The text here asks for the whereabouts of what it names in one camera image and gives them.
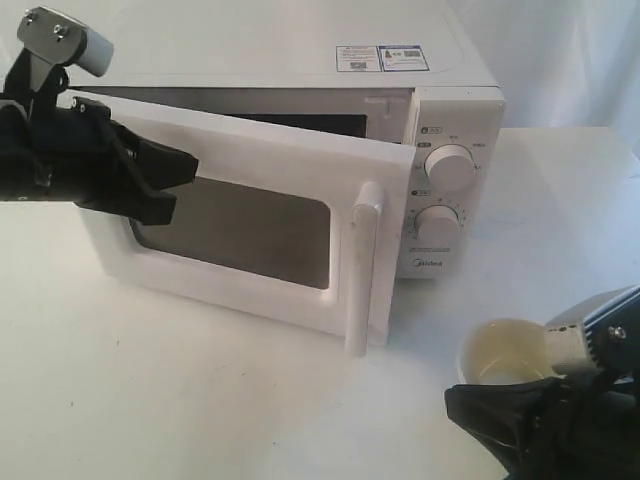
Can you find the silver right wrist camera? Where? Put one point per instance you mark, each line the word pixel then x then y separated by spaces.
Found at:
pixel 598 334

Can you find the white control knob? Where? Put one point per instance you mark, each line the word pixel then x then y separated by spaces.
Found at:
pixel 450 168
pixel 437 225

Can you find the blue white info sticker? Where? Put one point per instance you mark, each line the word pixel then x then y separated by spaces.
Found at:
pixel 403 58

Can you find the white microwave door with handle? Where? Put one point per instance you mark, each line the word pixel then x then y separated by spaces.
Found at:
pixel 295 225

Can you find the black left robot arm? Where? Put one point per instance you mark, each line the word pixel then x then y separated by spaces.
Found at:
pixel 81 154

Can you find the cream ceramic bowl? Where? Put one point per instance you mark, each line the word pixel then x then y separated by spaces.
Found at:
pixel 503 351

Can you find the white microwave oven body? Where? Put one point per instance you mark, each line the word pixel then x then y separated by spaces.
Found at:
pixel 429 89

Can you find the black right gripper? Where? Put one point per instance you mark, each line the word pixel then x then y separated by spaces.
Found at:
pixel 575 428

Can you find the upper white control knob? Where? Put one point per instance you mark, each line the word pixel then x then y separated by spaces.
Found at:
pixel 450 168

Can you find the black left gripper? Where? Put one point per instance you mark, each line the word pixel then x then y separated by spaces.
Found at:
pixel 79 155

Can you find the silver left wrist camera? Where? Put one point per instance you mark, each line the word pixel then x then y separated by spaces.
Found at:
pixel 60 39

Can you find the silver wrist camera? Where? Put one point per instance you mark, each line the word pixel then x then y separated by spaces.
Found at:
pixel 60 39
pixel 598 334

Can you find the lower white control knob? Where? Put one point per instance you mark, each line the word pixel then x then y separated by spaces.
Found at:
pixel 437 225

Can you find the red white warning sticker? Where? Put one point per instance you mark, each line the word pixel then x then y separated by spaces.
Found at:
pixel 352 58

